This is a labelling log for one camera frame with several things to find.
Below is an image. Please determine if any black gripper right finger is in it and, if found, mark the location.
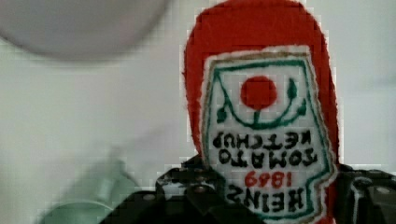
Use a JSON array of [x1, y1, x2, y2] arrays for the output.
[[334, 164, 396, 224]]

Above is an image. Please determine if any green cup with handle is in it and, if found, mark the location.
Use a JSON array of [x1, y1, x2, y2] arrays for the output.
[[37, 159, 141, 224]]

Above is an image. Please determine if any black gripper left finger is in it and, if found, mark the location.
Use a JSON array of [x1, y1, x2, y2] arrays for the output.
[[100, 156, 263, 224]]

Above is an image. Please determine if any red plush ketchup bottle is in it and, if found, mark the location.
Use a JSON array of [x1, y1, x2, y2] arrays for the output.
[[183, 0, 338, 224]]

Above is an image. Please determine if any grey round plate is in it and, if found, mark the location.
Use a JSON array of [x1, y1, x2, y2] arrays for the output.
[[0, 0, 171, 60]]

